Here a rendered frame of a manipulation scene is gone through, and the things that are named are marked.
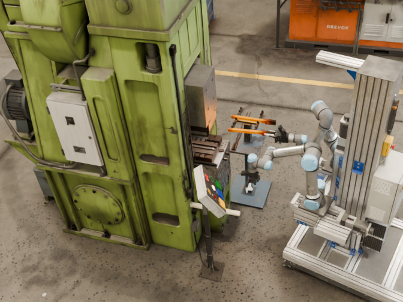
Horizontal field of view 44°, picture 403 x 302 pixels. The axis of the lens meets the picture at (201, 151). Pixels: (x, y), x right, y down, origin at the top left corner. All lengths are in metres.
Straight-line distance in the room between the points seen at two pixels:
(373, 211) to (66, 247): 2.93
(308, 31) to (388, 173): 4.04
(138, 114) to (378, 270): 2.41
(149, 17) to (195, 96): 0.85
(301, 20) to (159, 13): 4.49
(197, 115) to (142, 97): 0.48
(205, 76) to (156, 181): 1.05
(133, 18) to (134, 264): 2.48
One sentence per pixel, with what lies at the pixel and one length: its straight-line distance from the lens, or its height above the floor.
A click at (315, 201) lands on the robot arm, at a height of 1.03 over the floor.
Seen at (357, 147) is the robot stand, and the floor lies 1.41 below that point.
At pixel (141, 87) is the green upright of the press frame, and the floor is 1.83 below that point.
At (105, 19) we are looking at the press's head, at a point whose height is 2.42.
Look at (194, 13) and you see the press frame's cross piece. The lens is 3.90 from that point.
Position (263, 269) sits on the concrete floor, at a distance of 4.74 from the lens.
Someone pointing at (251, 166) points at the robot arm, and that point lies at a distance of 3.88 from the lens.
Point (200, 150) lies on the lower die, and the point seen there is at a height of 0.99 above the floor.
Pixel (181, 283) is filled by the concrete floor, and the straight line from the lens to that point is 4.69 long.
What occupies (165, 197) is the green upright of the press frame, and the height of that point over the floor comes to 0.66.
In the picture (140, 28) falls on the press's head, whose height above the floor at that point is 2.38.
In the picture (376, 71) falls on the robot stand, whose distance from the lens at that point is 3.50.
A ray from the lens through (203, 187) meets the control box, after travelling 3.77.
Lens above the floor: 3.90
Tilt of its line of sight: 42 degrees down
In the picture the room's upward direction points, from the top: 6 degrees counter-clockwise
